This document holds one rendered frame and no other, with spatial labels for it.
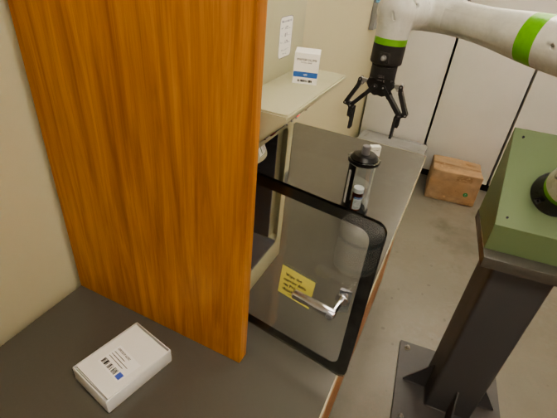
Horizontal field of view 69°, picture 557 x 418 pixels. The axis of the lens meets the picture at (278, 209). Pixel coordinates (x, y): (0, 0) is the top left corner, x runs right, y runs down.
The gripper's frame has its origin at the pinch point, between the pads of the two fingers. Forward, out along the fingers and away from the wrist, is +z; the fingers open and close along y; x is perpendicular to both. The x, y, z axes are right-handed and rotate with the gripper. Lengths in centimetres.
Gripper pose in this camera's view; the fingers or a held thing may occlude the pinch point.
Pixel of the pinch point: (370, 128)
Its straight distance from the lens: 135.3
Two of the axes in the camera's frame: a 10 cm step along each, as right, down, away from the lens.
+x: 4.3, -4.7, 7.7
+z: -0.9, 8.3, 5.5
